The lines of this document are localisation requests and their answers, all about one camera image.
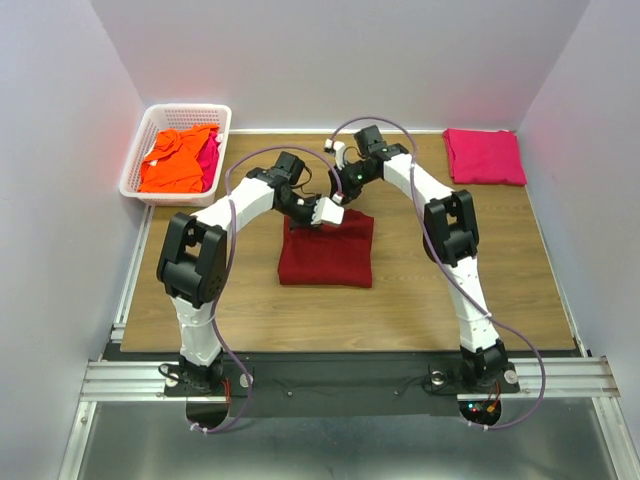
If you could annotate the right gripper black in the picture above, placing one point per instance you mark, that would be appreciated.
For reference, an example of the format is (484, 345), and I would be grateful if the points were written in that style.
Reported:
(347, 192)

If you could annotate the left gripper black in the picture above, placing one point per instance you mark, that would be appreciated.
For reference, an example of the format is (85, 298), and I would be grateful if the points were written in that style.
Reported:
(308, 220)

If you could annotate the dark red t shirt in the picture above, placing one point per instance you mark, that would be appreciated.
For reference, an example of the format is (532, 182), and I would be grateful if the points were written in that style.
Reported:
(328, 256)

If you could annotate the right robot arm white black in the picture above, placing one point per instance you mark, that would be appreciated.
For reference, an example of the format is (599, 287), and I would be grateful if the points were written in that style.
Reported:
(450, 239)

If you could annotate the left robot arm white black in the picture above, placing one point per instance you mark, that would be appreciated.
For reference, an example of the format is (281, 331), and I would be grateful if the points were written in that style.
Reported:
(197, 255)

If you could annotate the pink t shirt in basket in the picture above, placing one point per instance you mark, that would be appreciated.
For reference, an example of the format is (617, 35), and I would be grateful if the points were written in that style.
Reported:
(208, 159)

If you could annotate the folded pink t shirt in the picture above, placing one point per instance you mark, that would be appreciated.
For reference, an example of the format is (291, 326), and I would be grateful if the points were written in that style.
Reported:
(484, 157)

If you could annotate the orange t shirt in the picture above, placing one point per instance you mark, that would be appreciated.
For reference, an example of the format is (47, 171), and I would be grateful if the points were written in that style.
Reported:
(171, 166)

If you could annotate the white plastic laundry basket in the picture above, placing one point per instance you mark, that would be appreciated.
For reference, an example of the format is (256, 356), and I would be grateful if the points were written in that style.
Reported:
(179, 116)

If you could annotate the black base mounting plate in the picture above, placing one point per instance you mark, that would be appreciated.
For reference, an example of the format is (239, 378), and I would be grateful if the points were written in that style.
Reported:
(339, 385)

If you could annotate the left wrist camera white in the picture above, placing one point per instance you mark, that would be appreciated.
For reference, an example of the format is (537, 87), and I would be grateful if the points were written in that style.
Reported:
(327, 212)

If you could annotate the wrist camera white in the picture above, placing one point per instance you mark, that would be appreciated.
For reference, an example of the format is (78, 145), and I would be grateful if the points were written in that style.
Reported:
(338, 150)
(327, 212)

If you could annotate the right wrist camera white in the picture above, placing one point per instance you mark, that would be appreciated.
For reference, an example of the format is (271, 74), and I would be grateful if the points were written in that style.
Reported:
(338, 150)

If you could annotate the aluminium frame rail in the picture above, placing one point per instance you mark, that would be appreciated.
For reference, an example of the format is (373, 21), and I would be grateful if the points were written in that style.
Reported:
(139, 381)

